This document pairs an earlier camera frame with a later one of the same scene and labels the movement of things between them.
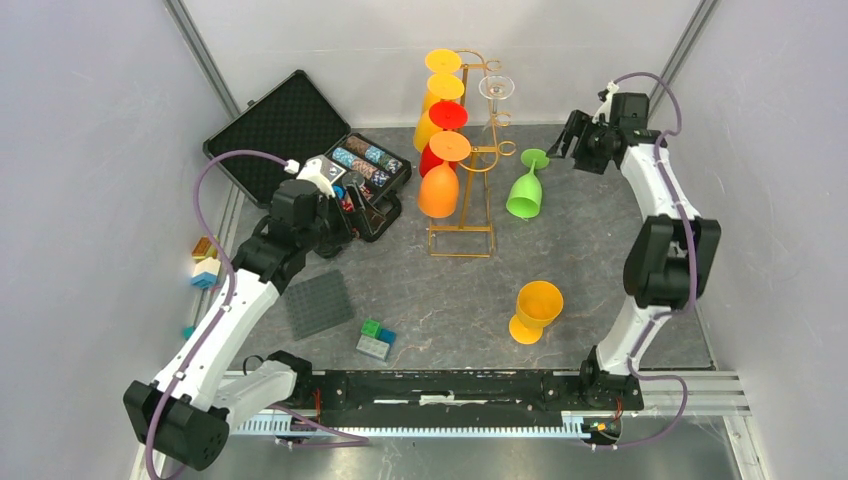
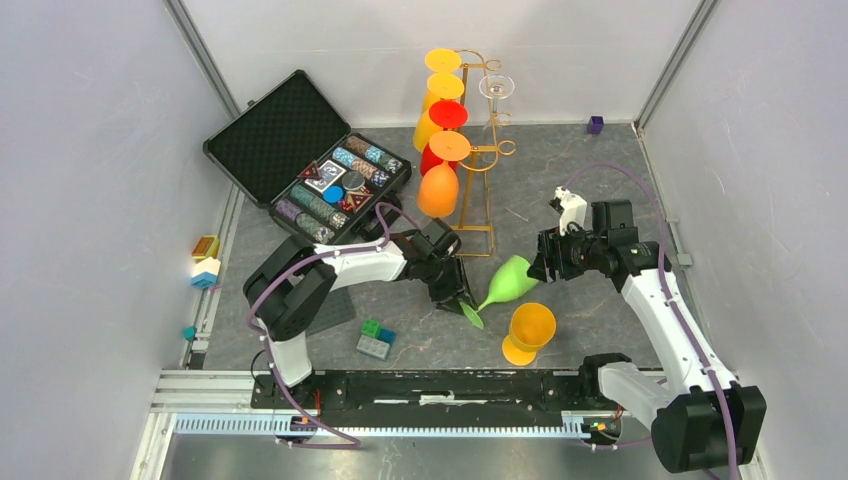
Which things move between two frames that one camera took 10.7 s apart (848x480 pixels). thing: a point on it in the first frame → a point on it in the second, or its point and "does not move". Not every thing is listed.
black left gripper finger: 370,222 → 465,296
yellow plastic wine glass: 441,88 does not move
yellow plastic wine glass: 538,304 → 532,327
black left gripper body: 330,227 → 443,276
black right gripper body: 594,158 → 577,253
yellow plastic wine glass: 444,62 does not move
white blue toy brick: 205,273 does not move
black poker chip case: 294,124 does not move
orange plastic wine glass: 438,192 does not move
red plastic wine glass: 447,116 does not move
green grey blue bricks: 374,340 does not move
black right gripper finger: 575,126 → 542,267
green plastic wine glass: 526,197 → 510,281
